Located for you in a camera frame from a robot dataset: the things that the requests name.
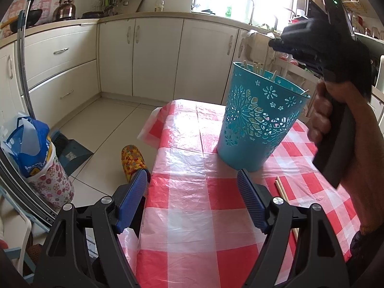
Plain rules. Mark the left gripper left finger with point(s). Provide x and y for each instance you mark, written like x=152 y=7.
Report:
x=129 y=203

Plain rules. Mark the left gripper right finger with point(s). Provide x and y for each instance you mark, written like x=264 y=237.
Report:
x=257 y=200

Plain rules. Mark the bamboo chopstick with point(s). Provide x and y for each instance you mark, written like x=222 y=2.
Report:
x=283 y=185
x=295 y=231

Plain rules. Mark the kitchen faucet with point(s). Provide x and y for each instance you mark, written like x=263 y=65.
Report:
x=251 y=10

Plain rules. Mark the white kitchen base cabinets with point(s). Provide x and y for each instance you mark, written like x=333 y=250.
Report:
x=158 y=59

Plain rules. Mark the person right hand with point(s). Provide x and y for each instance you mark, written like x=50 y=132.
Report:
x=364 y=179

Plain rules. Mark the yellow patterned slipper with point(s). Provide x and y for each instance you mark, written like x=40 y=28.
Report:
x=133 y=161

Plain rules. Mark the red white checkered tablecloth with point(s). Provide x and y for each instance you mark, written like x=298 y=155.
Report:
x=196 y=230

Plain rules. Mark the white rolling cart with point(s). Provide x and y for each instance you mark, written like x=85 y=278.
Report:
x=253 y=47

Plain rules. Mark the dark blue dustpan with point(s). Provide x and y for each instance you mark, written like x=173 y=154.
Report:
x=70 y=153

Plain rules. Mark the teal perforated plastic basket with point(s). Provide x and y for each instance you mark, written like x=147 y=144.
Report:
x=261 y=108

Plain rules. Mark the blue plastic bag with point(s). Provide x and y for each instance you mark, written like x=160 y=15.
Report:
x=29 y=145

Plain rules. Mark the steel kettle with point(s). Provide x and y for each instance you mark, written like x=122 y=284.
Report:
x=65 y=11

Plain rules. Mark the mop handle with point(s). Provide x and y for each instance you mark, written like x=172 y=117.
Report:
x=20 y=53

